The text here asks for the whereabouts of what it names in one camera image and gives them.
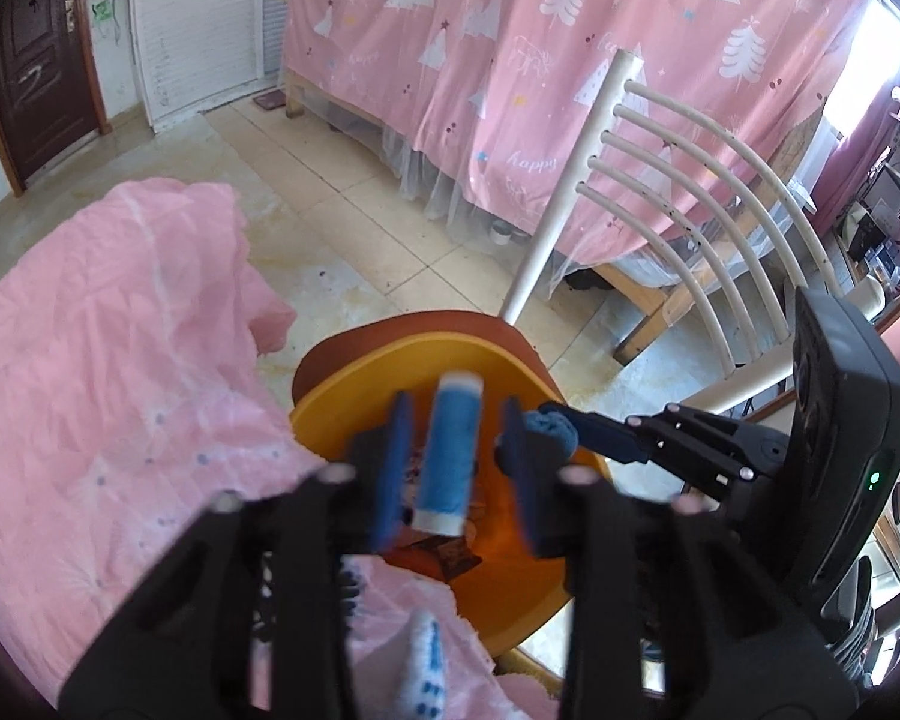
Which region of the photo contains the blue sock with white ends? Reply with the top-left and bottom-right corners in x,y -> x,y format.
411,370 -> 485,538

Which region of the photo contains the purple window curtain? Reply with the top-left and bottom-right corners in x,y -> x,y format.
816,15 -> 900,235

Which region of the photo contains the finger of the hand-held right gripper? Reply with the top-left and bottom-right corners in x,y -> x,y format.
538,401 -> 760,502

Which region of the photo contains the white mesh bed skirt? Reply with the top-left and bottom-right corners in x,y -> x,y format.
304,86 -> 572,302

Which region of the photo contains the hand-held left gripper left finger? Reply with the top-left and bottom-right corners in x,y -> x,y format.
58,390 -> 418,720

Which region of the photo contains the dark blue sock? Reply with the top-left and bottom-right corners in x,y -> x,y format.
523,411 -> 581,461

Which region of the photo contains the black and white striped sock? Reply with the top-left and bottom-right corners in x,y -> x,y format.
336,566 -> 365,620

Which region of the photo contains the white louvered door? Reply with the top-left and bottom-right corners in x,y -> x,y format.
129,0 -> 268,125

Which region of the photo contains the bright window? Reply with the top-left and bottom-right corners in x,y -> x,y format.
823,0 -> 900,145

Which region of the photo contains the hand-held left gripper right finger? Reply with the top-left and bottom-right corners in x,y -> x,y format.
499,399 -> 862,720

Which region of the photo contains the orange plastic basin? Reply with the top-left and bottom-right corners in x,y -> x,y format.
290,333 -> 617,662

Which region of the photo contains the white sock with blue dots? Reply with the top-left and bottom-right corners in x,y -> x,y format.
396,610 -> 452,720

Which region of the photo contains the white chair with brown seat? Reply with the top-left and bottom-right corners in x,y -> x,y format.
292,51 -> 850,422

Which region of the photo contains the dark brown door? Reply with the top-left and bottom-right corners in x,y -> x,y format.
0,0 -> 110,197

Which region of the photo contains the plain pink bed sheet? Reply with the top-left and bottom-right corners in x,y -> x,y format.
0,178 -> 563,720

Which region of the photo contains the pink tree-print bed curtain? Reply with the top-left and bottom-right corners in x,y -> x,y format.
281,0 -> 883,272

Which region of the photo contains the dark shoe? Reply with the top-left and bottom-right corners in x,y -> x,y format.
562,266 -> 610,293

